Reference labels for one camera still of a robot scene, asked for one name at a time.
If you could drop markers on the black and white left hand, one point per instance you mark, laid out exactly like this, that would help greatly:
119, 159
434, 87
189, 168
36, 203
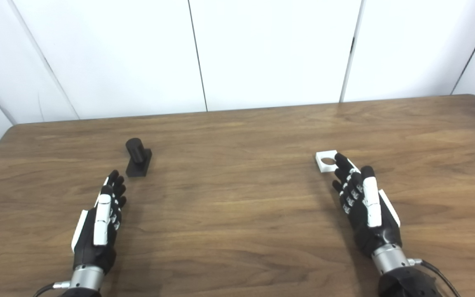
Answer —
97, 251

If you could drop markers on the white square piece with hole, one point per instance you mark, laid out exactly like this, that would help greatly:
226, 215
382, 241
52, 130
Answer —
321, 162

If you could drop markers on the black and white right hand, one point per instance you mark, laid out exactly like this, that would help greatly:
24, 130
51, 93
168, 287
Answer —
365, 231

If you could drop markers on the black peg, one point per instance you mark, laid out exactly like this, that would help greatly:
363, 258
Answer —
137, 163

